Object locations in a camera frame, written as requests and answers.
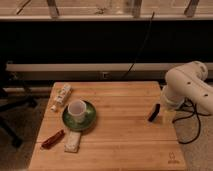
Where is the white tube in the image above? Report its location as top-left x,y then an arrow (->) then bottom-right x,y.
51,84 -> 72,112

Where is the white wrapped packet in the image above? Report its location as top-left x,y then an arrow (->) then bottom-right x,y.
65,131 -> 81,153

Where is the black hanging cable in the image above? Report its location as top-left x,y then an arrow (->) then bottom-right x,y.
120,11 -> 156,81

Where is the wooden window shelf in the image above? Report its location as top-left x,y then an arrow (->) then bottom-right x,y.
0,0 -> 213,21

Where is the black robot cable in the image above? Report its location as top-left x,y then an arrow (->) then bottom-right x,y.
171,98 -> 213,145

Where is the green plate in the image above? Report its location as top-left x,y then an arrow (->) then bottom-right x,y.
62,101 -> 97,132

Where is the white baseboard rail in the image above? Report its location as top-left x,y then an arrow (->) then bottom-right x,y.
6,63 -> 179,81

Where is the white cup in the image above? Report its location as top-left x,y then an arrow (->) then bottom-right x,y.
68,100 -> 86,123

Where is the black office chair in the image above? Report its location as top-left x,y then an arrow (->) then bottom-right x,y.
0,60 -> 38,149

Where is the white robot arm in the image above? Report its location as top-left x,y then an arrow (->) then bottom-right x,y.
160,61 -> 213,114

